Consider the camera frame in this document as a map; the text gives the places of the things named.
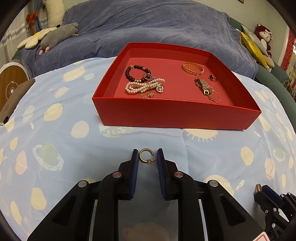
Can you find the red bow ribbon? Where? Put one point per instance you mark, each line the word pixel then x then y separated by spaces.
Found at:
pixel 31 19

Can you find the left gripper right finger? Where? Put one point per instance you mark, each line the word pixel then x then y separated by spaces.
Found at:
pixel 206 210

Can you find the green sofa bed frame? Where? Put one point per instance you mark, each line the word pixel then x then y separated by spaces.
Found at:
pixel 268 79

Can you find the grey seal plush toy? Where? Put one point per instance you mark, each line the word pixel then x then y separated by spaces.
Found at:
pixel 58 35

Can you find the white alpaca plush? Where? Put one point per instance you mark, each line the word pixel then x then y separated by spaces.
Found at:
pixel 55 11

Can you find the flower shaped cream pillow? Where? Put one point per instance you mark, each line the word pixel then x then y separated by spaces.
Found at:
pixel 33 40

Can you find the gold hoop earring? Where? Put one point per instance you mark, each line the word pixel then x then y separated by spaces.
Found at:
pixel 258 188
pixel 147 156

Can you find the gold cuff bangle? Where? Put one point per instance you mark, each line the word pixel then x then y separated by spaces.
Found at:
pixel 193 68

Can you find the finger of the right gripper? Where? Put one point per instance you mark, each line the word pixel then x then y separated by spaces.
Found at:
pixel 267 199

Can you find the blue planet print tablecloth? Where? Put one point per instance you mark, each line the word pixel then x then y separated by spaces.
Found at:
pixel 55 138

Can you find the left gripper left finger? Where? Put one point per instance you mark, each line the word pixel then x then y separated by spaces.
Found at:
pixel 89 211

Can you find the gold flower pendant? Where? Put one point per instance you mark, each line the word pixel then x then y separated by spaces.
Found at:
pixel 148 95

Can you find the white curtain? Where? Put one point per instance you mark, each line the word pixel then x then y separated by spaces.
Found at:
pixel 18 31

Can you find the round wooden white device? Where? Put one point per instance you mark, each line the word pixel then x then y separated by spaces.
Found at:
pixel 12 75

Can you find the red monkey plush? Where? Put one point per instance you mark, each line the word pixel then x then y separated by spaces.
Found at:
pixel 265 36

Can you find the brown phone case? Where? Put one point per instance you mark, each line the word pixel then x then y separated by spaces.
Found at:
pixel 14 99

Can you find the blue grey bed blanket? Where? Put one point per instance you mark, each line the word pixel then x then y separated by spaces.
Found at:
pixel 106 27

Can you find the gold yellow cushion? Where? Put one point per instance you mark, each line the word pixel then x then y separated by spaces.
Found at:
pixel 251 42

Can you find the red cardboard box tray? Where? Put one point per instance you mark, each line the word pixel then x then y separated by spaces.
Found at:
pixel 215 100

